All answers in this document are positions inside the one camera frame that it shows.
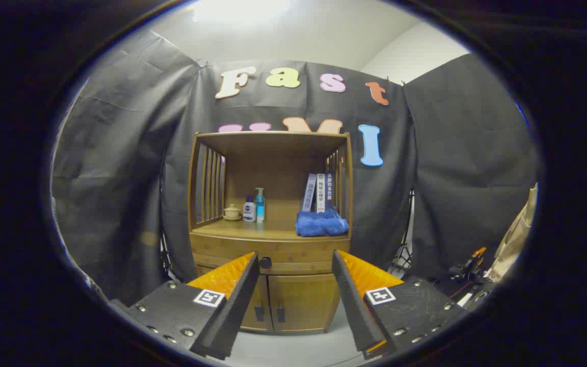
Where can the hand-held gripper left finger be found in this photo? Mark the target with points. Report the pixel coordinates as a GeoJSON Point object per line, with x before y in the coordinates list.
{"type": "Point", "coordinates": [240, 306]}

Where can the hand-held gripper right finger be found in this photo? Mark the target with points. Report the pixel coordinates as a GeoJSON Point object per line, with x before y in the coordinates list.
{"type": "Point", "coordinates": [352, 306]}

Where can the wooden drawer with black knob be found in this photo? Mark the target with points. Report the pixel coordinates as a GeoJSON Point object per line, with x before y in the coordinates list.
{"type": "Point", "coordinates": [293, 252]}

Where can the wooden cabinet door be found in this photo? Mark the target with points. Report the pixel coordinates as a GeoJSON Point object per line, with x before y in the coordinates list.
{"type": "Point", "coordinates": [303, 303]}
{"type": "Point", "coordinates": [263, 293]}

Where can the wooden countertop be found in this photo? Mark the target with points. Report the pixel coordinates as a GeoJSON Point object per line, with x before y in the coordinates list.
{"type": "Point", "coordinates": [273, 229]}

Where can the wooden cabinet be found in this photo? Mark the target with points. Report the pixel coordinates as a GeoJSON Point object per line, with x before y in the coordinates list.
{"type": "Point", "coordinates": [273, 142]}

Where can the blue folded towel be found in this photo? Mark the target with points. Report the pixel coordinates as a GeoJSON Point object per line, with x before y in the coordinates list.
{"type": "Point", "coordinates": [321, 224]}

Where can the cream lidded teacup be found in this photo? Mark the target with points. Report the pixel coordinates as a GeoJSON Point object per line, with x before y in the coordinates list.
{"type": "Point", "coordinates": [232, 212]}

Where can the white lotion bottle blue cap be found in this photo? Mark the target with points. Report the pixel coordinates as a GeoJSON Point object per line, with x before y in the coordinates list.
{"type": "Point", "coordinates": [249, 210]}

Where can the blue pump bottle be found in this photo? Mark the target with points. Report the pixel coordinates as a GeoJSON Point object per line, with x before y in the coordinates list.
{"type": "Point", "coordinates": [260, 206]}

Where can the dark blue book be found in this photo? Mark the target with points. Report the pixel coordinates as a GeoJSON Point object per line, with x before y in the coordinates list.
{"type": "Point", "coordinates": [329, 191]}

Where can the grey book white spine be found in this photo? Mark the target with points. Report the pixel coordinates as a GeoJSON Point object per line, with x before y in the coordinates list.
{"type": "Point", "coordinates": [309, 192]}

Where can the black orange tool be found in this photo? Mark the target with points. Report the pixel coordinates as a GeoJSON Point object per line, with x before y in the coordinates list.
{"type": "Point", "coordinates": [474, 257]}

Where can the beige cloth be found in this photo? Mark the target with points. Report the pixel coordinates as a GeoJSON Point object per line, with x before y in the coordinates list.
{"type": "Point", "coordinates": [515, 234]}

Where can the black backdrop cloth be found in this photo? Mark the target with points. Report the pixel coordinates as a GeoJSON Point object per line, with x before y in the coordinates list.
{"type": "Point", "coordinates": [120, 153]}

